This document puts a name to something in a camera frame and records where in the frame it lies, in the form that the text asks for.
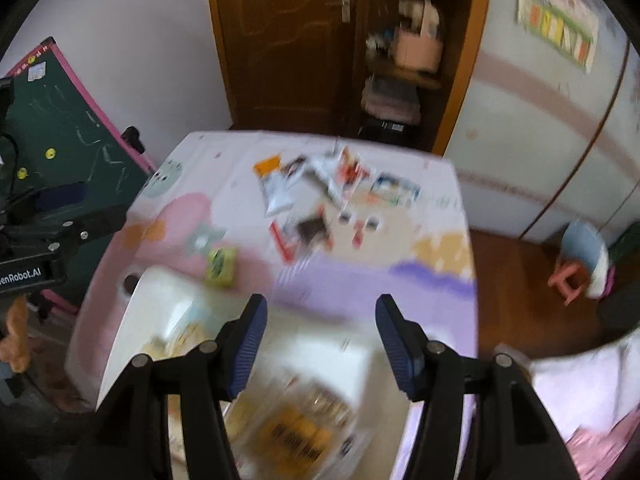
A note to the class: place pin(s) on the floral wardrobe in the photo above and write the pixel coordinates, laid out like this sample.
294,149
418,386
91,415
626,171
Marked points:
500,150

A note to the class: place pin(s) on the wall poster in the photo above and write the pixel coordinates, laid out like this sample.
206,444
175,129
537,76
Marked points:
555,20

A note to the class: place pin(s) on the person's left hand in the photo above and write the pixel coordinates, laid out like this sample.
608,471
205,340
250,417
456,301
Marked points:
15,340

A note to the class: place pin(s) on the white label snack packet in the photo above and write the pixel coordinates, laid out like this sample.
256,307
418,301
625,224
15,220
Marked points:
320,175

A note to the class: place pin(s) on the small toy figurines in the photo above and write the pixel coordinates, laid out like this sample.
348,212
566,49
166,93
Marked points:
380,44

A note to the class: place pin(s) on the black bag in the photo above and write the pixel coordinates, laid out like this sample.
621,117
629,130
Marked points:
620,310

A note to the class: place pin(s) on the wooden corner shelf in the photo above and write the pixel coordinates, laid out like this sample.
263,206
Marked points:
470,60

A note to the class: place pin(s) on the green chalkboard pink frame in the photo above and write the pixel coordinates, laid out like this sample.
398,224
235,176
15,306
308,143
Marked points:
65,125

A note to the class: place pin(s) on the pink basket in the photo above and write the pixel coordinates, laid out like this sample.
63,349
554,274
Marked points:
417,52

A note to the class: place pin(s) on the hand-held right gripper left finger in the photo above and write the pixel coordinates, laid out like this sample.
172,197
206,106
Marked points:
247,345

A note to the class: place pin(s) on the orange white snack packet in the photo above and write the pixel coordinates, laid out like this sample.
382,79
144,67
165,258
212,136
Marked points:
275,190

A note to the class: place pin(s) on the green cloth bag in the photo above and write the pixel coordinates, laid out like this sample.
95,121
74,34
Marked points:
625,247

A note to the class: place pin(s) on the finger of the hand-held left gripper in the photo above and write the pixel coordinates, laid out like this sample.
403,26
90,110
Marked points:
62,196
90,225

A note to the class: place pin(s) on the pink blanket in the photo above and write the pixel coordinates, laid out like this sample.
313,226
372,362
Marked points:
600,452

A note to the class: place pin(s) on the red snack packet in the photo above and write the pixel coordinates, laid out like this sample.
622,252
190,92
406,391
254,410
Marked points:
352,172

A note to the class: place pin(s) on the green snack packet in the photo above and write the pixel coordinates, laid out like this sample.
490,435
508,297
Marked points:
222,265

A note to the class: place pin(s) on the dark red-edged snack packet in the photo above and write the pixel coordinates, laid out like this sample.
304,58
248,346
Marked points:
310,230

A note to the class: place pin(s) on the white plastic tray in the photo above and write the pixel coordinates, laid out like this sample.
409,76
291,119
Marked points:
150,305

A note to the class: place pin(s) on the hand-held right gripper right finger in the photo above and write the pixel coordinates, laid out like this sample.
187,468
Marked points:
395,345

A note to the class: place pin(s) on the pink plastic stool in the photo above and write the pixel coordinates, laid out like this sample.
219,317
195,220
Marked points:
565,277

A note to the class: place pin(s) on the pink stool with blue cushion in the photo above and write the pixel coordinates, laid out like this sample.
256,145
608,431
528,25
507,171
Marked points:
582,245

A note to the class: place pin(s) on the black chalkboard knob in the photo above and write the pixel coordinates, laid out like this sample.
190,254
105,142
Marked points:
132,139

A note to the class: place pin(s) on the folded towels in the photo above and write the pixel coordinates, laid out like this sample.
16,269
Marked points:
390,100

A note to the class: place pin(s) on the brown biscuit packet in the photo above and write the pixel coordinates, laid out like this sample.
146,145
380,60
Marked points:
295,425

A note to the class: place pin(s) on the cartoon printed tablecloth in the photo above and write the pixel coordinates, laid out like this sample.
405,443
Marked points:
425,285

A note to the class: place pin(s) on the wooden door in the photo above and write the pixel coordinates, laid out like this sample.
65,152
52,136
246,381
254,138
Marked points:
280,50

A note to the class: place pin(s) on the black box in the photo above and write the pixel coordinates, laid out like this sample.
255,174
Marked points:
385,130

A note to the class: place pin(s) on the white pillow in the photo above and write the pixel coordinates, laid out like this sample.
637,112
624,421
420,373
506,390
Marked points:
585,385

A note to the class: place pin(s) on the blue snack packet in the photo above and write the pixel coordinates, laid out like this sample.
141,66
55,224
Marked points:
395,190

